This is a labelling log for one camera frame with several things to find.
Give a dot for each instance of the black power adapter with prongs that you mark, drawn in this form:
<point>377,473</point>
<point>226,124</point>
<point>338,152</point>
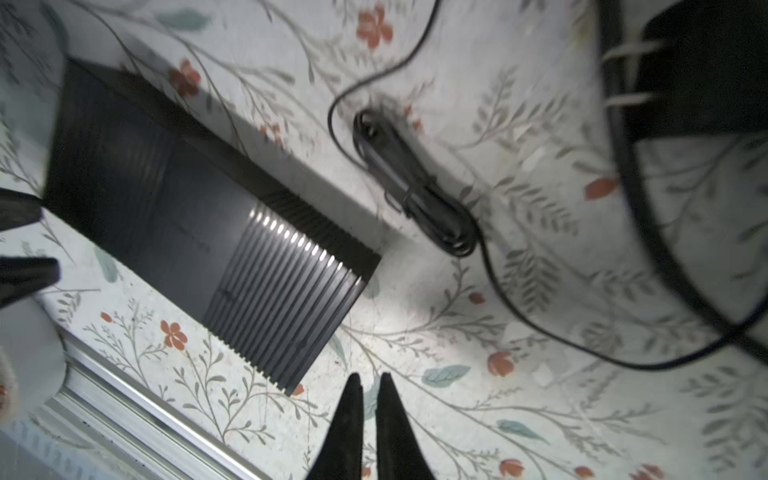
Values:
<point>698,68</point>

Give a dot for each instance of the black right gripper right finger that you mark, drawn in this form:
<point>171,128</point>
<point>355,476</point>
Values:
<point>399,456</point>

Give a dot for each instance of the black network switch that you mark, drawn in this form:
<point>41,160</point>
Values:
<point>266,255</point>

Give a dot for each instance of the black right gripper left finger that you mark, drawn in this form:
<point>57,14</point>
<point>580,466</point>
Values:
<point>340,456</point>

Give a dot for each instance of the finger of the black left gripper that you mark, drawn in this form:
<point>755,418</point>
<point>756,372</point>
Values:
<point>24,276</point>
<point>18,209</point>

